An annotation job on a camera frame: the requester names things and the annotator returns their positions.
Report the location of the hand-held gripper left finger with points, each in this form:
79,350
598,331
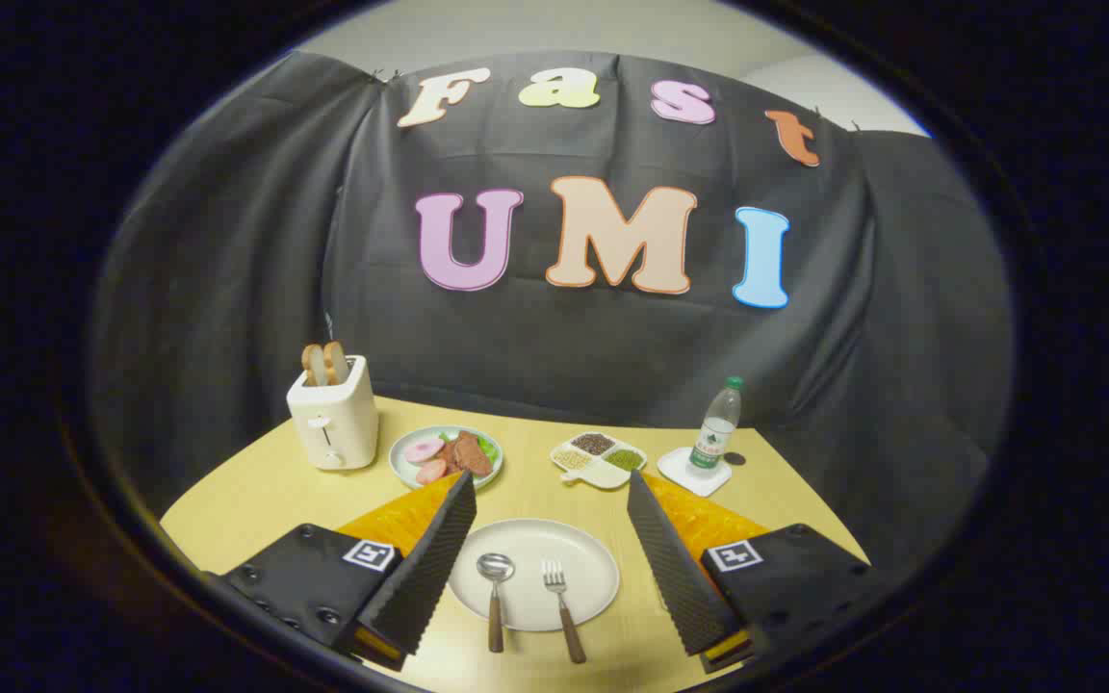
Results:
425,568

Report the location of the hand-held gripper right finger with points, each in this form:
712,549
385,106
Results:
675,568

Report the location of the white round plate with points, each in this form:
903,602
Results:
588,577

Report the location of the white square coaster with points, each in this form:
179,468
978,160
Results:
704,478

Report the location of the pink ham slice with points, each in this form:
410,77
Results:
423,449
430,472

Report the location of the light green food plate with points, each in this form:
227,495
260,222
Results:
400,467

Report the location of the brown meat slice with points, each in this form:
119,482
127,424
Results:
471,454

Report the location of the white divided grain dish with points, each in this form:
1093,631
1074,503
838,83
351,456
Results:
601,454

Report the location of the green lettuce leaf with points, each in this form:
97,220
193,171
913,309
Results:
487,446

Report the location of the clear plastic water bottle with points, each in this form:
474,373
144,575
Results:
716,431

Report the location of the white toaster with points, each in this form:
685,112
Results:
335,419

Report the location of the toast slice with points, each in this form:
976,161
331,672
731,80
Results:
314,366
337,361

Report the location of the black backdrop cloth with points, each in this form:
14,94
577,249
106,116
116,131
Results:
612,346

